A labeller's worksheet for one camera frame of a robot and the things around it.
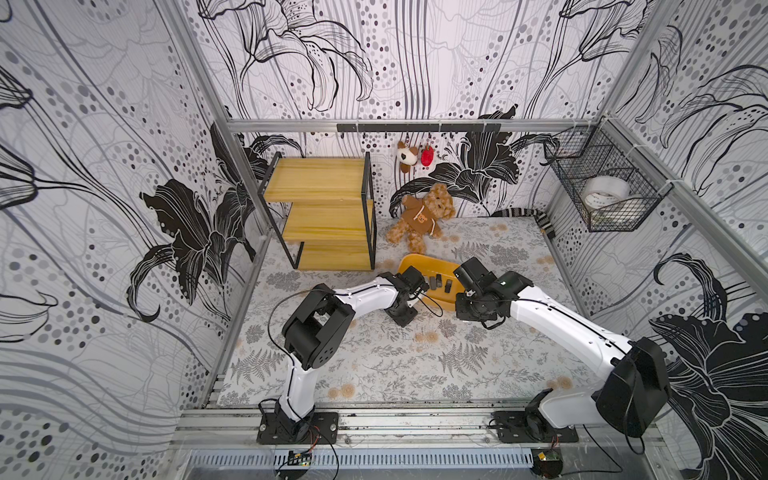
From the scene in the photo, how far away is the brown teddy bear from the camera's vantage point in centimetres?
109

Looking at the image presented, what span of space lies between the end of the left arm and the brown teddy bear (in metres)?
0.28

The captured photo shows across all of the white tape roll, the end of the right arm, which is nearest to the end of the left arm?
the end of the right arm

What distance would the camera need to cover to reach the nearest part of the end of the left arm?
703 mm
